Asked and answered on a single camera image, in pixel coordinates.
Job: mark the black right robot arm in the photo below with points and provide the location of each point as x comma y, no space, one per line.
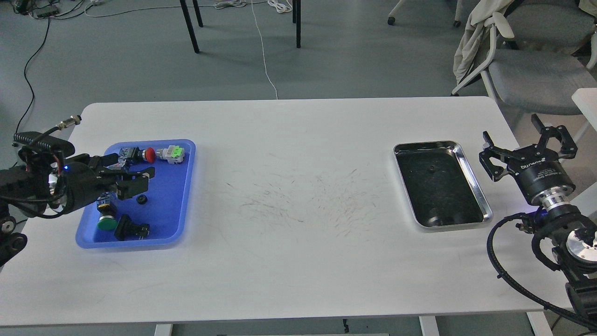
563,239

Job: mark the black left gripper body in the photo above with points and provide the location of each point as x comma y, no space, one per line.
77,186

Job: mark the blue plastic tray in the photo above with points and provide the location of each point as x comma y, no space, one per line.
165,210

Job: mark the black table leg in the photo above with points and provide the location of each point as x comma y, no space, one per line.
296,19
189,25

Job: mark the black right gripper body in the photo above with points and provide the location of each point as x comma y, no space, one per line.
536,172

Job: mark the black table leg right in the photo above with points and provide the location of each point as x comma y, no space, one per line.
296,19

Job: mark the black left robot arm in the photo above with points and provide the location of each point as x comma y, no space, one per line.
52,181

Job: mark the beige jacket on chair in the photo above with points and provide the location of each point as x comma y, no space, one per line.
474,33

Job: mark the black selector switch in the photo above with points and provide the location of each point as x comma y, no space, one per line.
127,228

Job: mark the green grey connector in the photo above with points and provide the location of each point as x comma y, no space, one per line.
173,154

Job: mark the silver metal tray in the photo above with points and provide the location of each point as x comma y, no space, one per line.
442,189

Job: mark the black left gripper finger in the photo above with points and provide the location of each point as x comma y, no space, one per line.
101,164
125,184

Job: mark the grey office chair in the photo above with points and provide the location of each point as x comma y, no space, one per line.
536,57

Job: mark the red push button switch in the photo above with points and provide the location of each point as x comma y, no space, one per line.
134,155

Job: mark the black table leg left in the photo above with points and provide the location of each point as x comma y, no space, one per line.
189,25

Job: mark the green push button switch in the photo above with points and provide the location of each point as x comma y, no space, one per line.
107,214

